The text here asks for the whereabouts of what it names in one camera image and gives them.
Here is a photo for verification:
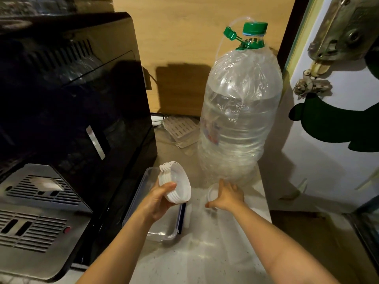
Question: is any person's right hand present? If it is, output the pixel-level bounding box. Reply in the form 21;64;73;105
205;178;246;213

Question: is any person's left hand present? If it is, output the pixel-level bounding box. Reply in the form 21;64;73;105
138;181;178;224

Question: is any small white plastic cup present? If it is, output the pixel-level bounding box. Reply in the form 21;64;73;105
206;183;221;211

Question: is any stack of white plastic lids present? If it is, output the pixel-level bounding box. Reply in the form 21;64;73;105
158;161;192;204

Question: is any person's right forearm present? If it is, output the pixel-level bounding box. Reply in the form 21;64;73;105
232;201;341;284

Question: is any person's left forearm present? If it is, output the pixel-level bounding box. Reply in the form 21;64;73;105
75;207;162;284

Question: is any clear plastic storage container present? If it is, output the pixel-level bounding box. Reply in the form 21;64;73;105
122;167;187;242

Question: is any grey perforated plastic tray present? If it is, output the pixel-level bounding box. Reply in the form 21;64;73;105
162;116;201;149

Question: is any large clear water bottle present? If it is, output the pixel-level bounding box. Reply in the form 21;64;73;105
197;22;283;187

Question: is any white door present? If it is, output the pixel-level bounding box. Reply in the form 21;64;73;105
268;0;379;215

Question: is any black coffee machine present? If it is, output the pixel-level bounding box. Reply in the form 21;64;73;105
0;12;158;282

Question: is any silver perforated drip tray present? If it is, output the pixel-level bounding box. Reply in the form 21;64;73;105
0;164;93;279

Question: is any dark green door sticker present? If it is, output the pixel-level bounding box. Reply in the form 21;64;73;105
288;41;379;153

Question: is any dark glass-fronted cabinet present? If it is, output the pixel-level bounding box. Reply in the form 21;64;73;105
343;194;379;265

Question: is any green bottle cap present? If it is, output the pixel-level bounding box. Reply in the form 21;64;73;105
242;22;268;37

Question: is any metal door latch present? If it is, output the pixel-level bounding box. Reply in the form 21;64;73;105
293;0;379;100

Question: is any green bottle carry handle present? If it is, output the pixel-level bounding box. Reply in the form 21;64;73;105
223;26;265;51

